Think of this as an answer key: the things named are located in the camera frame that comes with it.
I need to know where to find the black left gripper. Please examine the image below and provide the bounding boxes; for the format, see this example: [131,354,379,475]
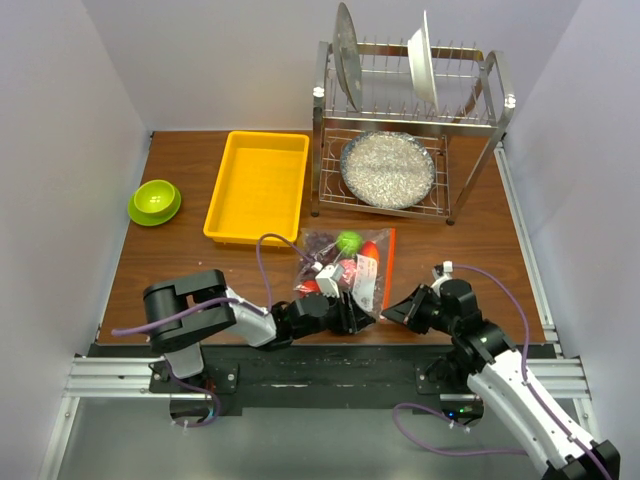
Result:
[292,287,375,340]

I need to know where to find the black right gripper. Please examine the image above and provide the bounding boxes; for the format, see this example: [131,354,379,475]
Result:
[382,284,458,336]

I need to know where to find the clear zip top bag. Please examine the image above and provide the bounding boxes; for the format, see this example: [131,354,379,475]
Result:
[293,228,396,321]

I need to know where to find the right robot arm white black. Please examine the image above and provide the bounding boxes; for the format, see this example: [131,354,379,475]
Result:
[382,276,620,479]

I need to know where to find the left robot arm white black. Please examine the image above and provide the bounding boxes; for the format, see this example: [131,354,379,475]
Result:
[143,270,375,392]

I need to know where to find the pink fake meat pack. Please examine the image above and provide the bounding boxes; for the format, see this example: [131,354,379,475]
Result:
[339,259,357,289]

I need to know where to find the red fake apple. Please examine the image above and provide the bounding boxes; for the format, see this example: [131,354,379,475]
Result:
[294,280,321,297]

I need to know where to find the orange red fake mango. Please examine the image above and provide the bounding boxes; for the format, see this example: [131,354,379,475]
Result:
[359,240,380,262]

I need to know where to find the green fake fruit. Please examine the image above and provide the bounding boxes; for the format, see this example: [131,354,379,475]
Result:
[336,230,364,256]

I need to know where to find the purple fake grapes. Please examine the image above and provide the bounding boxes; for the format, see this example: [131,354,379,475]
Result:
[299,231,339,281]

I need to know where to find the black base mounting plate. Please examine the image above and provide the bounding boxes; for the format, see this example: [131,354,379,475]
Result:
[148,343,489,419]

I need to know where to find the speckled blue rim plate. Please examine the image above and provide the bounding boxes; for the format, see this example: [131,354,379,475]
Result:
[340,132,436,210]

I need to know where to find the yellow plastic tray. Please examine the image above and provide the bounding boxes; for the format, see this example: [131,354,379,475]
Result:
[203,131,310,247]

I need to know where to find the steel dish rack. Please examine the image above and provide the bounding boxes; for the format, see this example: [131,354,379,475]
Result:
[310,41,516,225]

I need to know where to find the green plastic bowl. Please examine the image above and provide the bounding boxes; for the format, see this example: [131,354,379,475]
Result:
[127,179,182,227]

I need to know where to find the white plate upright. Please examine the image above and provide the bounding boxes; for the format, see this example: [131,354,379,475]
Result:
[407,11,439,111]

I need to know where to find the grey metal plate upright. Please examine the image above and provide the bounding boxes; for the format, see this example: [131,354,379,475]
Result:
[332,2,363,112]

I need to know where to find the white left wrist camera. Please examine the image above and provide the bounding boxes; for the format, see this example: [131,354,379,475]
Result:
[315,264,344,297]

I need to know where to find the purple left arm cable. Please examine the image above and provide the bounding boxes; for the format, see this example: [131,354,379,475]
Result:
[110,233,326,339]

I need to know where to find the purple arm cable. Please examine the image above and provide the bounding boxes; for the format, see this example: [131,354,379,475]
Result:
[392,263,611,480]
[110,233,326,339]

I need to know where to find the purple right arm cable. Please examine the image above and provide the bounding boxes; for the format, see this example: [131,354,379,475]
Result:
[392,263,611,480]

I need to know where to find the aluminium frame rail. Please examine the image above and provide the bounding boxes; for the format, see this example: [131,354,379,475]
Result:
[37,344,614,480]

